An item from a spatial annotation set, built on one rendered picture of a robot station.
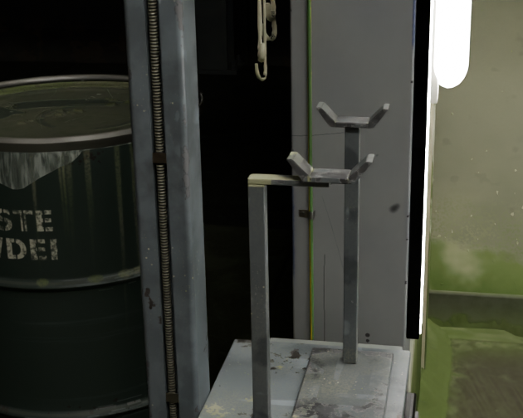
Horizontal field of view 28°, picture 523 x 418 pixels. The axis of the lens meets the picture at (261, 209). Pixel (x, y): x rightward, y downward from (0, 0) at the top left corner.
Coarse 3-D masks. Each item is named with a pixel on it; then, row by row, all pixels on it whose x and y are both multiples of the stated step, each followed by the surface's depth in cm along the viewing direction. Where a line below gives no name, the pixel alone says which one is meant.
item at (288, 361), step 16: (240, 352) 130; (272, 352) 130; (288, 352) 130; (304, 352) 130; (400, 352) 129; (224, 368) 126; (240, 368) 126; (272, 368) 126; (288, 368) 126; (304, 368) 126; (400, 368) 125; (224, 384) 122; (240, 384) 122; (272, 384) 122; (288, 384) 122; (400, 384) 122; (208, 400) 119; (224, 400) 119; (240, 400) 119; (272, 400) 119; (288, 400) 119; (400, 400) 118; (208, 416) 116; (224, 416) 116; (240, 416) 115; (272, 416) 115; (288, 416) 115; (384, 416) 115; (400, 416) 115
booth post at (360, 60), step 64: (320, 0) 148; (384, 0) 147; (320, 64) 152; (384, 64) 150; (320, 128) 155; (384, 128) 153; (320, 192) 158; (384, 192) 156; (320, 256) 162; (384, 256) 160; (320, 320) 165; (384, 320) 163
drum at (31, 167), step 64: (0, 192) 197; (64, 192) 196; (128, 192) 201; (0, 256) 202; (64, 256) 200; (128, 256) 205; (0, 320) 207; (64, 320) 205; (128, 320) 209; (0, 384) 213; (64, 384) 209; (128, 384) 213
